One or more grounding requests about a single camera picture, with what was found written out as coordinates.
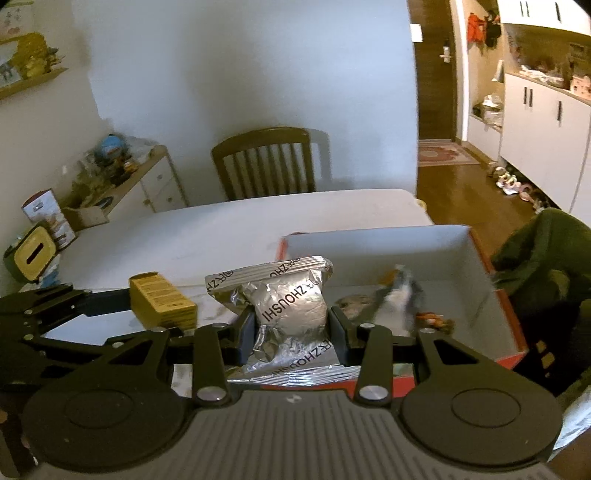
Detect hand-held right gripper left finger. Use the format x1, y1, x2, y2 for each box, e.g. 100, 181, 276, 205
98, 307, 258, 409

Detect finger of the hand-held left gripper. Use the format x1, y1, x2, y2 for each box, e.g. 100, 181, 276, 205
34, 327, 160, 377
69, 287, 136, 320

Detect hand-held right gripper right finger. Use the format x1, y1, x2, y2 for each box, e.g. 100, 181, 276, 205
329, 307, 486, 409

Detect silver foil packet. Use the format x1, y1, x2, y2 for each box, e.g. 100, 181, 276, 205
204, 255, 366, 385

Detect yellow cardboard box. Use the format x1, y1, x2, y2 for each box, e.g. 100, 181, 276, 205
129, 272, 199, 330

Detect white cardboard box red sides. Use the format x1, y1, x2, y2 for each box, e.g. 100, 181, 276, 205
276, 224, 529, 370

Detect yellow tissue box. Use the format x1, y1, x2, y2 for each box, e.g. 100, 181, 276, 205
3, 220, 59, 282

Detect grey white blurred packet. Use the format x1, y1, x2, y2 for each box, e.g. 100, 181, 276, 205
373, 264, 426, 337

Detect open brown cardboard box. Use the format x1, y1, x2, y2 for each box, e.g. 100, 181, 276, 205
61, 196, 112, 232

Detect small orange snack packet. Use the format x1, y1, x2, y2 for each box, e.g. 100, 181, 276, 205
414, 311, 456, 331

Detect white carton red top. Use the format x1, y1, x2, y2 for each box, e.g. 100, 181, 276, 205
21, 188, 78, 251

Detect wooden side cabinet white drawers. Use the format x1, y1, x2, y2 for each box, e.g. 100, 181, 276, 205
59, 145, 188, 230

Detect blue globe toy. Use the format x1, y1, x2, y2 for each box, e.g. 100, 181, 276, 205
94, 133, 130, 163

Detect dark wooden chair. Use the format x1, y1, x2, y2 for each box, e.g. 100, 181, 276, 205
211, 127, 317, 202

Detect pink patterned rug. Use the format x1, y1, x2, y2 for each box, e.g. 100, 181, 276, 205
417, 143, 482, 168

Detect row of shoes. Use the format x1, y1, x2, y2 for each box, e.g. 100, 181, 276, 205
486, 161, 551, 214

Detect white cloth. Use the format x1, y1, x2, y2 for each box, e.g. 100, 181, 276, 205
553, 391, 588, 452

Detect low white bench cabinet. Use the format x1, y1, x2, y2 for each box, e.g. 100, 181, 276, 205
468, 113, 504, 160

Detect pile of bags on bench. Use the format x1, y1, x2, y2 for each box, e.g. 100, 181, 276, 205
472, 93, 505, 121

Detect brown entrance door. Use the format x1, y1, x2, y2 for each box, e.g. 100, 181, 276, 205
409, 0, 459, 140

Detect white two-door cabinet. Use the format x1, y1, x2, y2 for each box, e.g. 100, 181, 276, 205
501, 72, 591, 214

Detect red hanging garment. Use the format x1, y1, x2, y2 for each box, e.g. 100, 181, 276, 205
466, 12, 486, 45

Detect dark hanging garment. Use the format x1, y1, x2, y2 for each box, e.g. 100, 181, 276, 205
484, 13, 502, 48

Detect wooden wall shelf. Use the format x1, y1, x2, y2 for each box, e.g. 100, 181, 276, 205
0, 31, 68, 100

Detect white upper wall cabinet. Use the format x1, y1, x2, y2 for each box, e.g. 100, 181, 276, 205
498, 0, 591, 36

